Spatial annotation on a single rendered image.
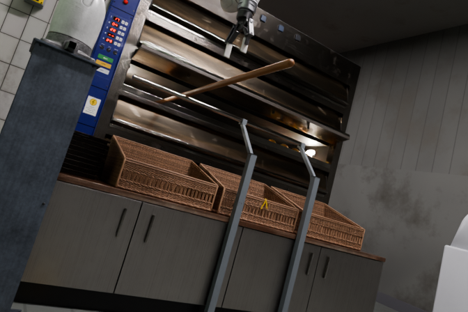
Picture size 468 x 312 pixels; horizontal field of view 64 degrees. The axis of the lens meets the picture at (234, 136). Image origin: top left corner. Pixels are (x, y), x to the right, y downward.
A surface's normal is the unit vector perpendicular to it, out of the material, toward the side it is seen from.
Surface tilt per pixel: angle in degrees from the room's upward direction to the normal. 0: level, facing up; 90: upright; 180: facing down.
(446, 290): 90
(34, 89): 90
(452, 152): 90
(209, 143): 70
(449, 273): 90
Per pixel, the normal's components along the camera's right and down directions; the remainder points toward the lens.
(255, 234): 0.47, -0.01
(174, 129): 0.54, -0.33
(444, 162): -0.80, -0.32
